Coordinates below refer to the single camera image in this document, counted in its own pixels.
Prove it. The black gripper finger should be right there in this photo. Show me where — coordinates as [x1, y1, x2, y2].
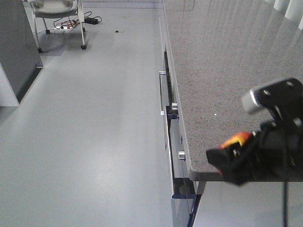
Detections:
[206, 142, 257, 185]

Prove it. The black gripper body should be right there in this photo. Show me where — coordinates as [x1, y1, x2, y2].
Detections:
[255, 78, 303, 182]

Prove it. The red yellow apple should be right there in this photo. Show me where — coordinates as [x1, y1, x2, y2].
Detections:
[219, 131, 251, 148]

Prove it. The silver drawer knob lower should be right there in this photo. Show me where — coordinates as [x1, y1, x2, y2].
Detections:
[178, 151, 186, 161]

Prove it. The silver drawer knob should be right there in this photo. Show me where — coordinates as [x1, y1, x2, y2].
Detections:
[171, 103, 178, 110]
[178, 151, 186, 161]

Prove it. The silver drawer knob upper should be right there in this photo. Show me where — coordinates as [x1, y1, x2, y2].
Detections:
[171, 103, 178, 110]

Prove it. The grey speckled kitchen counter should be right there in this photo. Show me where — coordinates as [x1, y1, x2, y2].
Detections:
[164, 0, 303, 181]

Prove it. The black power adapter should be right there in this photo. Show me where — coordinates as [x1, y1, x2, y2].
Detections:
[84, 17, 99, 25]

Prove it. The white power strip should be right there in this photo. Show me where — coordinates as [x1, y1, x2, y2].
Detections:
[55, 25, 73, 31]

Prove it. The white rolling chair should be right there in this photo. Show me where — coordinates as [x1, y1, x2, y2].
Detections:
[26, 0, 86, 53]

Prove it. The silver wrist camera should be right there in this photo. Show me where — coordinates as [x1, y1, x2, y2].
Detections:
[241, 86, 263, 114]

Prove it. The silver oven door handle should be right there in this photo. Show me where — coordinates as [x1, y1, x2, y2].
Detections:
[159, 71, 168, 150]

